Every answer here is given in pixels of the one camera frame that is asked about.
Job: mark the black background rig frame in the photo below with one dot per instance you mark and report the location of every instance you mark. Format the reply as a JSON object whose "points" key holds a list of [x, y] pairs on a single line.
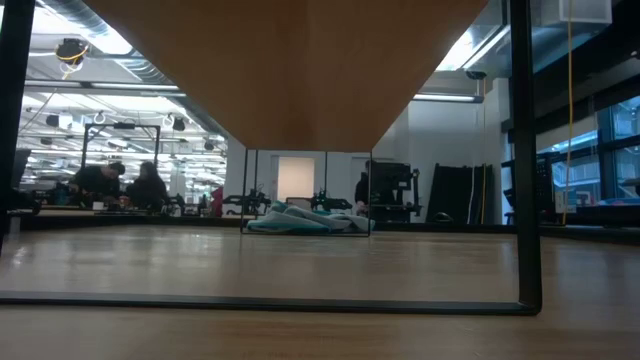
{"points": [[120, 126]]}

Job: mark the ceiling tube light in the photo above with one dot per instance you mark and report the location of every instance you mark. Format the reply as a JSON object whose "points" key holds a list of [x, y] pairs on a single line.
{"points": [[445, 97]]}

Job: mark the light blue teal-edged cloth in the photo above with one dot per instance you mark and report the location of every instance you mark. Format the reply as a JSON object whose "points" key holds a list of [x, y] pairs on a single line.
{"points": [[300, 220]]}

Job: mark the black leaning panel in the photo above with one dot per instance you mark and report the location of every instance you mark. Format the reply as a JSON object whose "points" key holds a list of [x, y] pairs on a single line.
{"points": [[455, 192]]}

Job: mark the red background object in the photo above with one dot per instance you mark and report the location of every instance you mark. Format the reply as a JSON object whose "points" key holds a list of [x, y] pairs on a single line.
{"points": [[217, 200]]}

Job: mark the black ceiling dome camera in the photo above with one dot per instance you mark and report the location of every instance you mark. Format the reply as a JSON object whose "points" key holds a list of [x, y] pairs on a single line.
{"points": [[475, 75]]}

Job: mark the white paper sign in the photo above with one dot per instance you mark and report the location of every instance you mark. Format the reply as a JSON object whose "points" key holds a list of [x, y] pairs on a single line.
{"points": [[565, 202]]}

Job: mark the black background robot arm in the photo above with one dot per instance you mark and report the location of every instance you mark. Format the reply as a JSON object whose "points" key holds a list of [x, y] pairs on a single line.
{"points": [[330, 202], [250, 200]]}

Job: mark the black equipment cart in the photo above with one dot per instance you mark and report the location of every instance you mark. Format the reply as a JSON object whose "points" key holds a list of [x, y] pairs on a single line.
{"points": [[392, 185]]}

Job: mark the person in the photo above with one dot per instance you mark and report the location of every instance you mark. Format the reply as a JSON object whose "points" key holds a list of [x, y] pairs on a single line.
{"points": [[147, 190], [97, 182], [362, 190]]}

